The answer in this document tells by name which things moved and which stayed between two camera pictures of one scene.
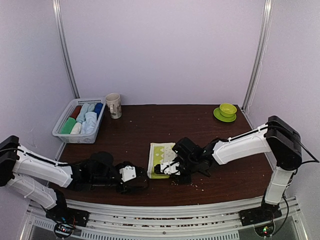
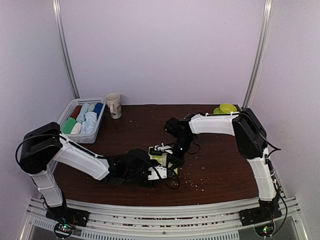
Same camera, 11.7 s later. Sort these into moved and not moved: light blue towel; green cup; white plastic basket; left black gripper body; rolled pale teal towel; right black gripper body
Moved: left black gripper body; right black gripper body
Not moved: green cup; rolled pale teal towel; white plastic basket; light blue towel
